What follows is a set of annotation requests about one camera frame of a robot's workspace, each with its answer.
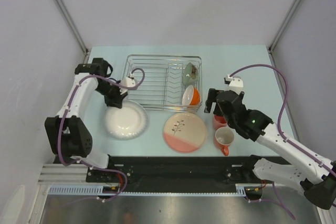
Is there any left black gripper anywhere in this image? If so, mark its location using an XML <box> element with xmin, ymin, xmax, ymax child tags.
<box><xmin>94</xmin><ymin>80</ymin><xmax>128</xmax><ymax>109</ymax></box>

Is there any white bowl orange outside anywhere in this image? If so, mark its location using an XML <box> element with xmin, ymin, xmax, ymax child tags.
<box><xmin>182</xmin><ymin>85</ymin><xmax>201</xmax><ymax>106</ymax></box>

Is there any white scalloped plate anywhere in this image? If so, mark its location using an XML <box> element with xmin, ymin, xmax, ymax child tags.
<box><xmin>104</xmin><ymin>100</ymin><xmax>149</xmax><ymax>140</ymax></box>

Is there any green ceramic bowl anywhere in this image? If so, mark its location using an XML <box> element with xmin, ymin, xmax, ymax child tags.
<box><xmin>183</xmin><ymin>62</ymin><xmax>200</xmax><ymax>85</ymax></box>

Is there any metal wire dish rack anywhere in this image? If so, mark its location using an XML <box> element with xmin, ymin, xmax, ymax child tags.
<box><xmin>123</xmin><ymin>55</ymin><xmax>202</xmax><ymax>112</ymax></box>

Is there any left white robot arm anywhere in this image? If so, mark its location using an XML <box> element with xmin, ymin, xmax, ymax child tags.
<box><xmin>45</xmin><ymin>58</ymin><xmax>135</xmax><ymax>182</ymax></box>

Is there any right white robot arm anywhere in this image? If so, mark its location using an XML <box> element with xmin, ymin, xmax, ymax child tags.
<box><xmin>204</xmin><ymin>88</ymin><xmax>335</xmax><ymax>210</ymax></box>

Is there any coral pink cup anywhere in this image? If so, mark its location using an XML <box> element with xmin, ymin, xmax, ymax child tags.
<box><xmin>212</xmin><ymin>115</ymin><xmax>227</xmax><ymax>130</ymax></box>

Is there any orange mug white inside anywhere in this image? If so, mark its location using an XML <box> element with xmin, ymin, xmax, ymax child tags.
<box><xmin>214</xmin><ymin>127</ymin><xmax>234</xmax><ymax>156</ymax></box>

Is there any pink beige leaf plate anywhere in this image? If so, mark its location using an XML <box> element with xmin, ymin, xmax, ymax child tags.
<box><xmin>163</xmin><ymin>112</ymin><xmax>207</xmax><ymax>153</ymax></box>

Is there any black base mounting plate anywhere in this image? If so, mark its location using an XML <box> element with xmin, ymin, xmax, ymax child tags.
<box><xmin>53</xmin><ymin>154</ymin><xmax>289</xmax><ymax>193</ymax></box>

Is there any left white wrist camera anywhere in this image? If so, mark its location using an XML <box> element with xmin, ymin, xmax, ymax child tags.
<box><xmin>120</xmin><ymin>77</ymin><xmax>138</xmax><ymax>94</ymax></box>

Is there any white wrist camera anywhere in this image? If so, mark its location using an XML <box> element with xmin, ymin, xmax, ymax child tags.
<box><xmin>120</xmin><ymin>77</ymin><xmax>138</xmax><ymax>94</ymax></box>
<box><xmin>224</xmin><ymin>75</ymin><xmax>244</xmax><ymax>95</ymax></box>

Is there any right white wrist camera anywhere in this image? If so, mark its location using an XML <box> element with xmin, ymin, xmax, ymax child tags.
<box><xmin>224</xmin><ymin>75</ymin><xmax>244</xmax><ymax>95</ymax></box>

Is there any right aluminium frame post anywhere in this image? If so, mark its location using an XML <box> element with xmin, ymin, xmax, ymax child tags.
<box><xmin>268</xmin><ymin>0</ymin><xmax>303</xmax><ymax>52</ymax></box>

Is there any aluminium frame post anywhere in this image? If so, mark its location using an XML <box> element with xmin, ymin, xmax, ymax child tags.
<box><xmin>53</xmin><ymin>0</ymin><xmax>88</xmax><ymax>56</ymax></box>
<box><xmin>268</xmin><ymin>0</ymin><xmax>303</xmax><ymax>52</ymax></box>

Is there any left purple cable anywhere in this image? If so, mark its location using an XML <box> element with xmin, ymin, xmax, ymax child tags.
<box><xmin>56</xmin><ymin>68</ymin><xmax>145</xmax><ymax>204</ymax></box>

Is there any white slotted cable duct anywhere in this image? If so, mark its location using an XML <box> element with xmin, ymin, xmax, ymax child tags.
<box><xmin>48</xmin><ymin>185</ymin><xmax>246</xmax><ymax>197</ymax></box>

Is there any left aluminium frame post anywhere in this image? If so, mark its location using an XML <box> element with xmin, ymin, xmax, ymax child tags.
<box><xmin>53</xmin><ymin>0</ymin><xmax>88</xmax><ymax>56</ymax></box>

